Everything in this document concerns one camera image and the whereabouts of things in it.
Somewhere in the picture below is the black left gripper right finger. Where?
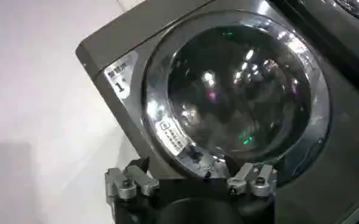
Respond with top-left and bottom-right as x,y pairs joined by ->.
223,154 -> 278,197

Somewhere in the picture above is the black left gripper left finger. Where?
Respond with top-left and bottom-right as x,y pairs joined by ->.
104,156 -> 160,204

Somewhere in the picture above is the white text sticker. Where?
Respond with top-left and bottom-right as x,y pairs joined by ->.
158,118 -> 188,157

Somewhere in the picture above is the grey dryer with number label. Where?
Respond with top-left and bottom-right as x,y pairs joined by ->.
76,0 -> 359,224

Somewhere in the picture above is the round glass dryer door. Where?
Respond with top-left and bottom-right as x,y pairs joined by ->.
141,10 -> 332,187

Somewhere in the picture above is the white number label sticker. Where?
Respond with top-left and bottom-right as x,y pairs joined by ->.
102,50 -> 140,100

